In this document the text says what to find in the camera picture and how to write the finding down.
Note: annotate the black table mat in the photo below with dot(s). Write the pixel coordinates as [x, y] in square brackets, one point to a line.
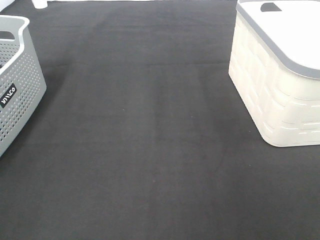
[141, 134]

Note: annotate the white woven-pattern storage bin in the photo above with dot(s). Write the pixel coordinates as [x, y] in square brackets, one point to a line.
[275, 67]

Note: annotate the grey perforated laundry basket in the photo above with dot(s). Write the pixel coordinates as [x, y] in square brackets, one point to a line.
[22, 83]

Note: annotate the white cylindrical object background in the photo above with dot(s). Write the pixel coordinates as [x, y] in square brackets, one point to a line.
[40, 4]

